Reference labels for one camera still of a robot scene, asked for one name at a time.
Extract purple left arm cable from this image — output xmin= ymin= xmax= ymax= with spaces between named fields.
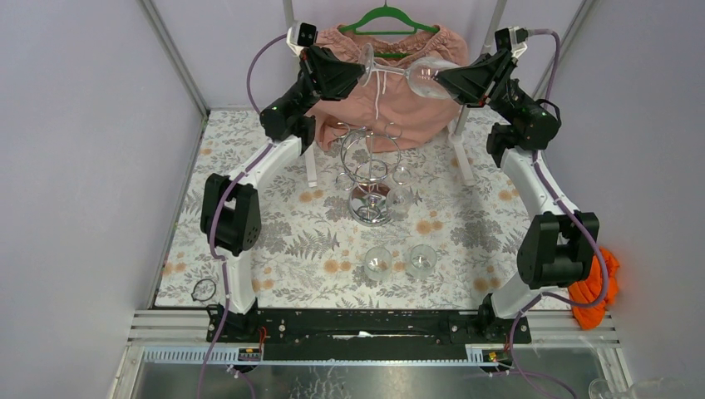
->
xmin=195 ymin=32 xmax=290 ymax=399

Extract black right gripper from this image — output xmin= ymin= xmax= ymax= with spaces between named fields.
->
xmin=430 ymin=50 xmax=533 ymax=125

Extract clear wine glass front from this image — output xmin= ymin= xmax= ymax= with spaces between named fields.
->
xmin=387 ymin=166 xmax=413 ymax=220

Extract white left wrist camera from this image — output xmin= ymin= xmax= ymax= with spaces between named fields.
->
xmin=286 ymin=21 xmax=318 ymax=57

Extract black ring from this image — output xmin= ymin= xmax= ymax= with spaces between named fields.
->
xmin=190 ymin=278 xmax=218 ymax=304

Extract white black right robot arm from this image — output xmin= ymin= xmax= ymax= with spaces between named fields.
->
xmin=432 ymin=50 xmax=599 ymax=342

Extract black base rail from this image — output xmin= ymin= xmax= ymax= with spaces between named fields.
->
xmin=206 ymin=305 xmax=532 ymax=362

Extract floral table mat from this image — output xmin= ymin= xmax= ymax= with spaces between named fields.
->
xmin=155 ymin=109 xmax=571 ymax=311

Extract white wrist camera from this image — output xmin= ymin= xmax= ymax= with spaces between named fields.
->
xmin=286 ymin=21 xmax=318 ymax=57
xmin=495 ymin=27 xmax=530 ymax=59

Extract chrome wine glass rack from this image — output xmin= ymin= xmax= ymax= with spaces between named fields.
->
xmin=334 ymin=122 xmax=402 ymax=227

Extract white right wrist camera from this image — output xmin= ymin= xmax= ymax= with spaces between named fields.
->
xmin=495 ymin=27 xmax=530 ymax=59

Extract orange cloth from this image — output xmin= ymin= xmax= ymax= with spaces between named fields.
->
xmin=568 ymin=247 xmax=620 ymax=330

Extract pink shorts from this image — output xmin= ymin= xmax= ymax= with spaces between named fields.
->
xmin=308 ymin=26 xmax=469 ymax=152

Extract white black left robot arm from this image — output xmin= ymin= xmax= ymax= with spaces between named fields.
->
xmin=200 ymin=45 xmax=366 ymax=342

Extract green clothes hanger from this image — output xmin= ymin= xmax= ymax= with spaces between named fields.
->
xmin=337 ymin=1 xmax=440 ymax=60

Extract clear wine glass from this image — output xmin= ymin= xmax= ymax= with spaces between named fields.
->
xmin=387 ymin=166 xmax=413 ymax=220
xmin=363 ymin=246 xmax=392 ymax=282
xmin=358 ymin=44 xmax=459 ymax=100
xmin=407 ymin=244 xmax=437 ymax=279

